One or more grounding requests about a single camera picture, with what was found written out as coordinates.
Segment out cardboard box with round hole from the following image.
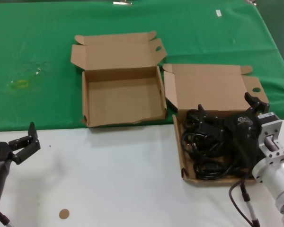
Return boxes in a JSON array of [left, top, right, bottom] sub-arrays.
[[162, 63, 270, 187]]

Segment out green table cloth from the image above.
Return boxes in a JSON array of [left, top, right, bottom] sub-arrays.
[[0, 0, 284, 132]]

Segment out black cable with metal connector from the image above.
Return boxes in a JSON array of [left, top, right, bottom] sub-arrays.
[[0, 209, 12, 227], [229, 176, 261, 227]]

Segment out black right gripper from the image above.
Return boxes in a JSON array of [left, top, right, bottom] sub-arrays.
[[198, 92, 269, 166]]

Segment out cardboard box with oval hole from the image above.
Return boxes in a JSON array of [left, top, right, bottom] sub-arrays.
[[70, 30, 168, 128]]

